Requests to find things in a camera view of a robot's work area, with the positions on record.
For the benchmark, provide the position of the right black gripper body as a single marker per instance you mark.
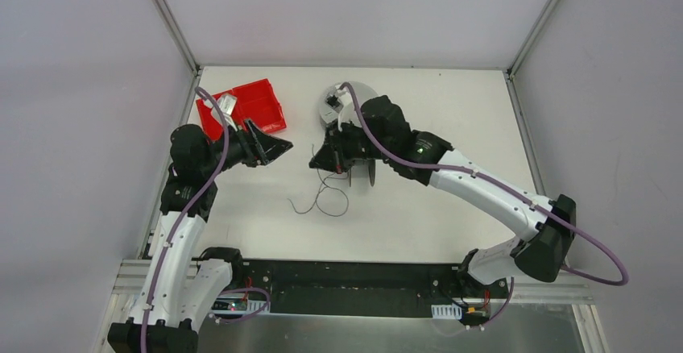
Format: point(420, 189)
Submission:
point(342, 147)

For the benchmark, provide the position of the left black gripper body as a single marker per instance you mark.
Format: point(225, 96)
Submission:
point(254, 143)

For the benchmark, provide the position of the dark grey spool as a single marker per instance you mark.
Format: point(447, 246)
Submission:
point(362, 172)

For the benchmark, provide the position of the white perforated spool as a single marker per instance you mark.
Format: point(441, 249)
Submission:
point(348, 115)

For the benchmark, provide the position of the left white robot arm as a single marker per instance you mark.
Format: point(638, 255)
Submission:
point(170, 309)

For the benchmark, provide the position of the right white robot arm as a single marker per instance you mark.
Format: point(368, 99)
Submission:
point(540, 243)

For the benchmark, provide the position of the red plastic bin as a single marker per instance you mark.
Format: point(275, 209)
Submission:
point(256, 101)

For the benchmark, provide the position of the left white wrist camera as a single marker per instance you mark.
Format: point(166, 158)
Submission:
point(223, 113)

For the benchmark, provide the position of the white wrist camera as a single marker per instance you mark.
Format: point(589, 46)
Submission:
point(223, 113)
point(333, 101)

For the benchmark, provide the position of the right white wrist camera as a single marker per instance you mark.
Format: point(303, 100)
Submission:
point(333, 101)

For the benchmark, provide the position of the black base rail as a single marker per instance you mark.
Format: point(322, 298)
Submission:
point(386, 290)

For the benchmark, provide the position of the left white cable duct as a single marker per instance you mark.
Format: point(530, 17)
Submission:
point(237, 307)

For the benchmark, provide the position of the white cable duct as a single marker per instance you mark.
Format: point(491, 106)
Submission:
point(237, 307)
point(446, 312)

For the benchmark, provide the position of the right white cable duct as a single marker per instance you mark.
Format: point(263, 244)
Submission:
point(446, 312)

